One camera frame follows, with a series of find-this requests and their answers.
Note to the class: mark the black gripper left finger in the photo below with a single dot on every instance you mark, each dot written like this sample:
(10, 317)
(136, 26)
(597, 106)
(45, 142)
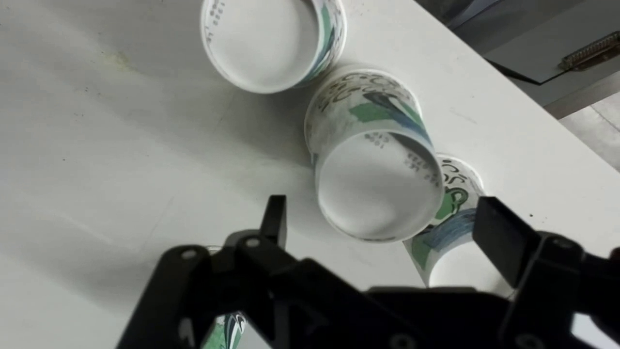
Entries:
(258, 292)

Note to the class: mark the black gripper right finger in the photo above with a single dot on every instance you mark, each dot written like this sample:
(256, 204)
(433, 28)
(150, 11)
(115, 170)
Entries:
(549, 278)

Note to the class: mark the patterned paper cup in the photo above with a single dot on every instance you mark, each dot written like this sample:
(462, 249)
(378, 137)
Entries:
(272, 40)
(223, 332)
(456, 201)
(374, 181)

